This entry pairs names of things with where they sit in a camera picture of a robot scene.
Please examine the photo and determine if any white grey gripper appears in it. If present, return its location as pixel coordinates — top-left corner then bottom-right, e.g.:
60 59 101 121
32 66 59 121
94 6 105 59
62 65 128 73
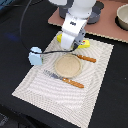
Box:
61 13 88 49

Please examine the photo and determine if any beige woven placemat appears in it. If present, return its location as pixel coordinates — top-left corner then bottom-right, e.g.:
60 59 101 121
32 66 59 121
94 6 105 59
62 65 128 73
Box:
12 39 113 128

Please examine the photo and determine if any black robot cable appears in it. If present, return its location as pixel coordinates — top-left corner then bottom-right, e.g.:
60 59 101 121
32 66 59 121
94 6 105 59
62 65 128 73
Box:
19 0 79 56

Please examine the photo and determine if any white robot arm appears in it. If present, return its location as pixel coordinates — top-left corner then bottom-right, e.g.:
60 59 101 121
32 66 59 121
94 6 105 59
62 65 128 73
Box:
49 0 96 49

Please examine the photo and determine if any cream bowl on stove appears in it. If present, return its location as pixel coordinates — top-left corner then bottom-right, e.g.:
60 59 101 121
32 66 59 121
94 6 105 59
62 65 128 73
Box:
117 4 128 30

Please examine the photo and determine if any dark grey cooking pot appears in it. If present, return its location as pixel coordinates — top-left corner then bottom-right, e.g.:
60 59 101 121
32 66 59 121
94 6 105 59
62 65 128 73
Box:
59 7 68 19

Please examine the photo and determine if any wooden handled toy knife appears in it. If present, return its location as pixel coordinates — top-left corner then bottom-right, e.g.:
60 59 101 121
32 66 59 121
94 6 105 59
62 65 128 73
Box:
72 54 96 63

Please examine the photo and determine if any small grey frying pan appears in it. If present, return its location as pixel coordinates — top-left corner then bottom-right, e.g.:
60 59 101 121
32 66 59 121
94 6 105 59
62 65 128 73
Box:
88 1 104 24

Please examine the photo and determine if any round wooden plate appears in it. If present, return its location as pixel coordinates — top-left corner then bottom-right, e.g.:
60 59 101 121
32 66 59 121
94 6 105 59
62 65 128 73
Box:
55 54 82 78

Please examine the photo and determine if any yellow butter box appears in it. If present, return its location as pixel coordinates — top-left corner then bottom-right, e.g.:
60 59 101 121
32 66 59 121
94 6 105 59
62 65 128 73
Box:
57 34 90 48

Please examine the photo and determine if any wooden handled toy fork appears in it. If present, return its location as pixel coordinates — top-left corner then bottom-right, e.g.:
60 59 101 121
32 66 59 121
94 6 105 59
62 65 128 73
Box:
43 70 84 88

